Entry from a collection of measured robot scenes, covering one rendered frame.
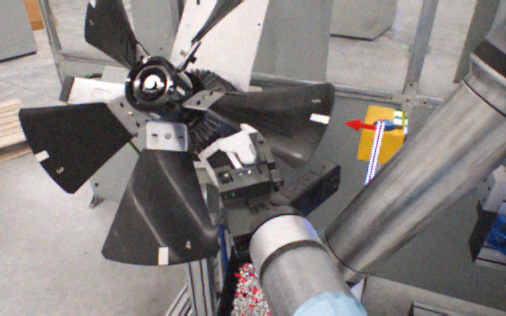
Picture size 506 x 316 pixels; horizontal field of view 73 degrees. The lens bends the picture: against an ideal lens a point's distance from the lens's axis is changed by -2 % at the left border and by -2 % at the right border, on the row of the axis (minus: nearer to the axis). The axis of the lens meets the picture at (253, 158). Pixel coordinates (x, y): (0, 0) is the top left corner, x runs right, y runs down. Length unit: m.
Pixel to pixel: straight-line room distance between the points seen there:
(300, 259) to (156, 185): 0.44
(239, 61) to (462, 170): 0.75
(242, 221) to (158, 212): 0.34
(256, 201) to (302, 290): 0.15
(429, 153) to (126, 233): 0.55
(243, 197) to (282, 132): 0.22
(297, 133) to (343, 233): 0.26
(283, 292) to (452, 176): 0.18
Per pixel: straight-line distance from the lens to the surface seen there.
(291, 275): 0.32
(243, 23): 1.05
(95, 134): 0.85
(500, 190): 1.00
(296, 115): 0.65
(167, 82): 0.72
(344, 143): 1.48
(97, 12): 0.98
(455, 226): 1.68
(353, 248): 0.41
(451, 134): 0.34
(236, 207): 0.42
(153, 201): 0.71
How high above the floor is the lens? 1.46
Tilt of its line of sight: 32 degrees down
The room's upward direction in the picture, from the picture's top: straight up
